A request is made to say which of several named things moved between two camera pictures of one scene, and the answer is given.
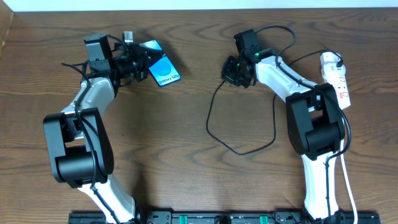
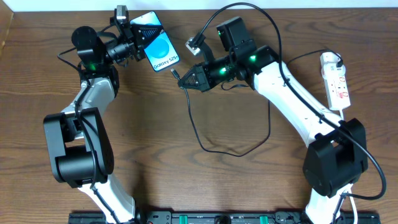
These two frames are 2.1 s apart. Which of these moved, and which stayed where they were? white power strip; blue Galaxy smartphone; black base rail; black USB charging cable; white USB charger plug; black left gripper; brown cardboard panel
Moved: black USB charging cable; blue Galaxy smartphone; black left gripper
Stayed: white USB charger plug; white power strip; brown cardboard panel; black base rail
